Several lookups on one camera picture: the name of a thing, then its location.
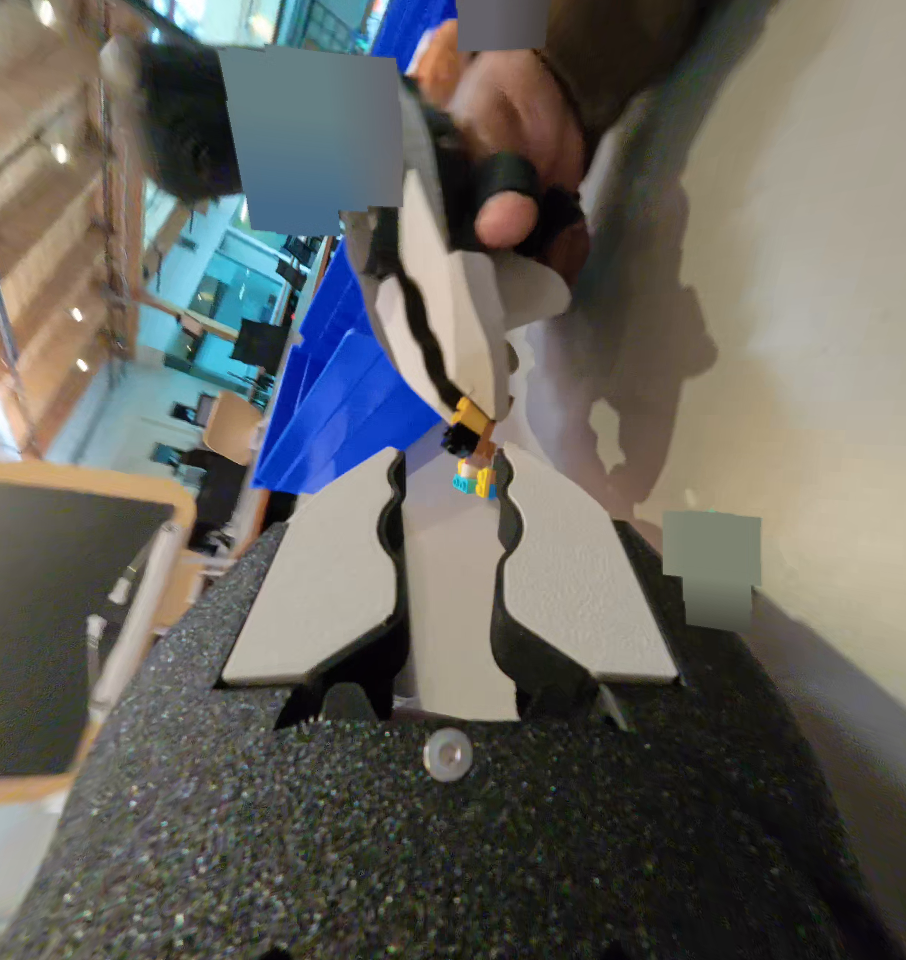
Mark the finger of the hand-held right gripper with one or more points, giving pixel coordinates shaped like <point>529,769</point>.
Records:
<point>404,345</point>
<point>460,330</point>

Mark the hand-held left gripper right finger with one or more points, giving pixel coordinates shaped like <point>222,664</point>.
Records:
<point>580,592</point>

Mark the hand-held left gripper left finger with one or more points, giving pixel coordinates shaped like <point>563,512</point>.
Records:
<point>318,592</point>

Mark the yellow and brown brick assembly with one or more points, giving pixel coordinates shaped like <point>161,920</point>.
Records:
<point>471,427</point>

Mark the person's right forearm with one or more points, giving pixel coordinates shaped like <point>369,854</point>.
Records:
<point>625,45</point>

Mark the grey desk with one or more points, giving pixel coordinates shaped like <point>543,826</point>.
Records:
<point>813,300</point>

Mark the person's right hand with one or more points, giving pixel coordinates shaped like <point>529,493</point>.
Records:
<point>528,120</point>

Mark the blue storage bin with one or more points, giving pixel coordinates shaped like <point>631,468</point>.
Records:
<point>415,30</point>
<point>333,442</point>
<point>325,300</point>

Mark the black monitor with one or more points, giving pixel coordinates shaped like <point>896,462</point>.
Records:
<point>261,345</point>

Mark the multicoloured brick model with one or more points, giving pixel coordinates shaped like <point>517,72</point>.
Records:
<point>475,480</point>

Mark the plain wooden chair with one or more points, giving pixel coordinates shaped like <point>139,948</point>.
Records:
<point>231,427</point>

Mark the white metal bracket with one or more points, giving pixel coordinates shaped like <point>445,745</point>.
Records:
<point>137,615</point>

